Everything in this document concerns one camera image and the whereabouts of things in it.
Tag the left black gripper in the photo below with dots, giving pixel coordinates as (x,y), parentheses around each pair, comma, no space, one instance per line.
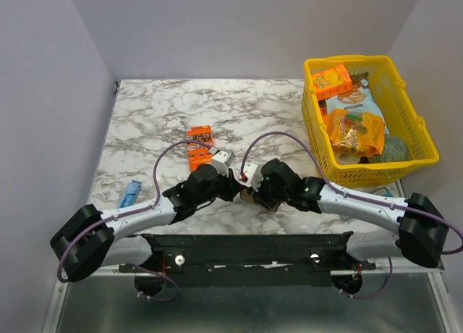
(233,188)

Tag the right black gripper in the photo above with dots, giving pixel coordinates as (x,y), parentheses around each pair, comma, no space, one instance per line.
(260,194)

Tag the brown cardboard box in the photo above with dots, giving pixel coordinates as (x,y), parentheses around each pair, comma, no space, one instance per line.
(250,196)

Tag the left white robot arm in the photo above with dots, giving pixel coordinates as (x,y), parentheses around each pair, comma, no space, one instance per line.
(85,240)

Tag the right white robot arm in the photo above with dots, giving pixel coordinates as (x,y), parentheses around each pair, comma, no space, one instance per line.
(405,229)

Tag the orange product box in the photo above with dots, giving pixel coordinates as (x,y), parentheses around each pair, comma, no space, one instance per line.
(198,154)

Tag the orange snack box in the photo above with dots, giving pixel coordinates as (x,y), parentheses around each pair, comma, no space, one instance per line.
(331,82)

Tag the blue flat packet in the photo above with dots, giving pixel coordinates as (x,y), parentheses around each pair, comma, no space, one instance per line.
(130,194)

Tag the orange candy bag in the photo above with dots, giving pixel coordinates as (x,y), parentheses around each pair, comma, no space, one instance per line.
(358,134)

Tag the small blue white packet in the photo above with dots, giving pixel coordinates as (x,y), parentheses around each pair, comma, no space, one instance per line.
(382,191)

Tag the light blue snack bag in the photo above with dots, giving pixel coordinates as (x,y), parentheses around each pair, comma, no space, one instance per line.
(356,101)

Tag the green mesh sponge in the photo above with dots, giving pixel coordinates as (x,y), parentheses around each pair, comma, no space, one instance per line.
(395,149)

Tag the yellow plastic basket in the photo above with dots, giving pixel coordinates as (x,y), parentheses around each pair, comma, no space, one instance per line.
(401,120)

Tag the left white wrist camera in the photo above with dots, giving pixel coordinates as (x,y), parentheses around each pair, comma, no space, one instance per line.
(221,161)

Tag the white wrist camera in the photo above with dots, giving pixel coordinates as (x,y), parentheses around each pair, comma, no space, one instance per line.
(221,161)
(252,176)

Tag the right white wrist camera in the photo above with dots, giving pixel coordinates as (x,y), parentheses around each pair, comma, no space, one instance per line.
(252,176)

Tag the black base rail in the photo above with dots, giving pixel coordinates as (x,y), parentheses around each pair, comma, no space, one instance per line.
(252,260)

